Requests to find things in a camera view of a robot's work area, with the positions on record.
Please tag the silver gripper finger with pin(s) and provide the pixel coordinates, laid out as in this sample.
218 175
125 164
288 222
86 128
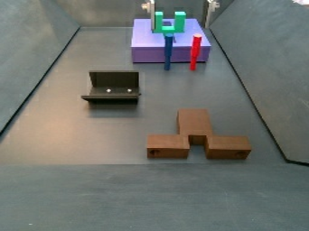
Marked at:
213 4
149 6

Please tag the blue cylindrical peg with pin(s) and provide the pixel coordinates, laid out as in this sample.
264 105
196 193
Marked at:
169 38

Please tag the brown T-shaped block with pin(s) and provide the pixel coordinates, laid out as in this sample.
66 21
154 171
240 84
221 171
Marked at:
196 132

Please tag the red cylindrical peg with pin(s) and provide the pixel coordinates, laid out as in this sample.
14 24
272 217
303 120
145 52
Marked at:
196 49

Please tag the green U-shaped block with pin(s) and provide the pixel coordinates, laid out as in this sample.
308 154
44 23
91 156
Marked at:
169 27

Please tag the purple base block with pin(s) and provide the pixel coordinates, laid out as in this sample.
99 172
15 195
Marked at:
147 44

